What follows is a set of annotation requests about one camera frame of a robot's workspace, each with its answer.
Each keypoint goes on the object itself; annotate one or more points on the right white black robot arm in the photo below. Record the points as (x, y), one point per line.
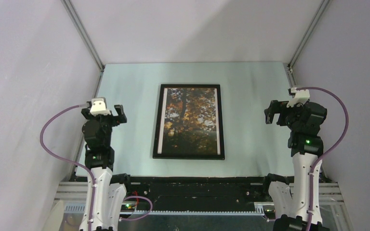
(297, 208)

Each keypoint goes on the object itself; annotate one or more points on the black picture frame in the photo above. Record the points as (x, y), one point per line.
(156, 143)

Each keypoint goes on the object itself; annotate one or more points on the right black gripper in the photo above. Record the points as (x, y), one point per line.
(280, 107)

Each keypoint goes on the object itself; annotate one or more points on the aluminium frame rail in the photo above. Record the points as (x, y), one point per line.
(76, 192)

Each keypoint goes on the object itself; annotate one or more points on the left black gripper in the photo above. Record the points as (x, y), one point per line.
(116, 120)

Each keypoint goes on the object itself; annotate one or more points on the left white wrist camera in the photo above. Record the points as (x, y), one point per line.
(99, 107)

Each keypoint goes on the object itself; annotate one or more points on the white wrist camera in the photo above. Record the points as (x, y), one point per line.
(298, 97)
(99, 107)

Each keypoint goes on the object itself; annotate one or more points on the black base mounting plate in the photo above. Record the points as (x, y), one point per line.
(201, 194)

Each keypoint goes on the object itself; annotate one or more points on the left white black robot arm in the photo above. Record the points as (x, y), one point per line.
(104, 198)

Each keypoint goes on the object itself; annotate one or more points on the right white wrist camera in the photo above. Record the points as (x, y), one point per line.
(298, 97)

